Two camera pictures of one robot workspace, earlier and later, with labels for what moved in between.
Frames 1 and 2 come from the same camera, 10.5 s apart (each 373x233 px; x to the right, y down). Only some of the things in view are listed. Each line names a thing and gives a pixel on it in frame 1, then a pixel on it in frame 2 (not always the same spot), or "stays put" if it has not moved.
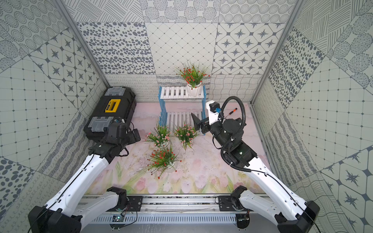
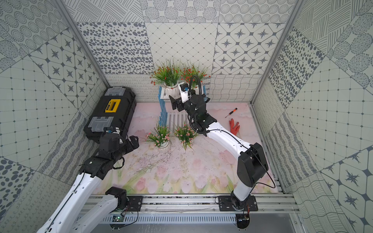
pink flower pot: x=186 y=134 stays put
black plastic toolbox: x=116 y=104 stays put
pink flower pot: x=160 y=137 stays put
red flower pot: x=161 y=160 → x=167 y=75
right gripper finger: x=196 y=122 → x=177 y=103
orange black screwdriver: x=234 y=110 stays put
